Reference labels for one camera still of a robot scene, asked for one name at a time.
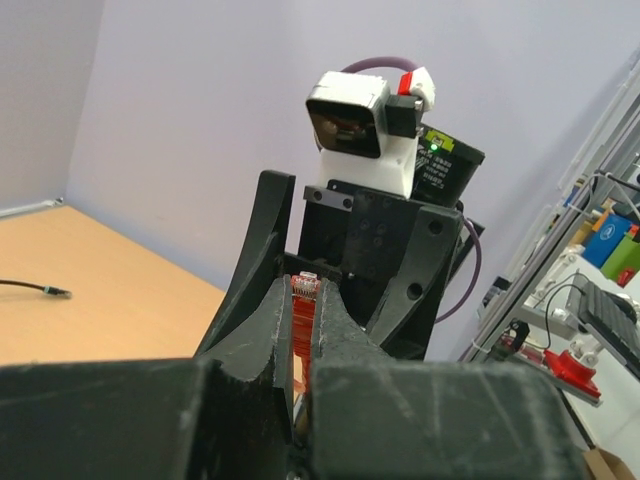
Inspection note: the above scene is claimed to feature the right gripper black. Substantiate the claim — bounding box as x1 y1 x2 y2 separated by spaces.
195 170 463 360

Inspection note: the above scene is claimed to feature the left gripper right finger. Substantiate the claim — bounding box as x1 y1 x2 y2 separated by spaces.
310 281 588 479

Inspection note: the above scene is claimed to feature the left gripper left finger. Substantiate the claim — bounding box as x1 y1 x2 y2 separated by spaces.
1 277 293 479

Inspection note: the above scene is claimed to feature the red ethernet cable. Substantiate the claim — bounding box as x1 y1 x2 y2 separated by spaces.
291 269 321 396

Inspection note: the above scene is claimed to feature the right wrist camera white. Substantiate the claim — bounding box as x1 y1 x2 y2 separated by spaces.
305 67 436 199

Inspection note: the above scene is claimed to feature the long black cable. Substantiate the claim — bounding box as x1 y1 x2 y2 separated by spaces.
0 279 72 300

